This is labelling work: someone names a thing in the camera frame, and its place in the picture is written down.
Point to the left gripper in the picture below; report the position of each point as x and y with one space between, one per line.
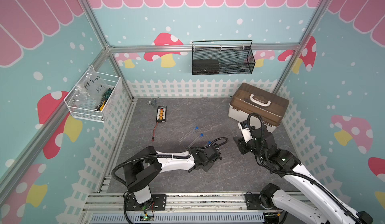
208 166

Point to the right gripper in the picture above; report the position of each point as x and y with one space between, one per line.
241 142

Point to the clear test tube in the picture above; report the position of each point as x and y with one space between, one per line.
187 135
193 142

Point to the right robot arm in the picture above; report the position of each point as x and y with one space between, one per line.
326 208

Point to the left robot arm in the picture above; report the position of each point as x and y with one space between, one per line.
139 171

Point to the brown lid storage box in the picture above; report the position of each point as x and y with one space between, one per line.
249 99

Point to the black box with orange connectors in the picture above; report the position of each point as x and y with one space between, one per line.
161 114

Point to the black box in mesh basket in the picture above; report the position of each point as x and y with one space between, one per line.
205 67

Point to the green yellow tool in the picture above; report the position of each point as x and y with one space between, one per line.
104 99

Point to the clear plastic bag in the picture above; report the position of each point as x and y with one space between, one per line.
90 88

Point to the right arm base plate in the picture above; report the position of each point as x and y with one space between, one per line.
254 202

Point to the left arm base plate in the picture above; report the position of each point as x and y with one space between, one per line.
156 203

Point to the small grey metal bracket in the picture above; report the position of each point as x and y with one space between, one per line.
152 103

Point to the black wire mesh basket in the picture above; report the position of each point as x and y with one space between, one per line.
235 56

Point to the white wire basket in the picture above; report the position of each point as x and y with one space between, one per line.
86 112

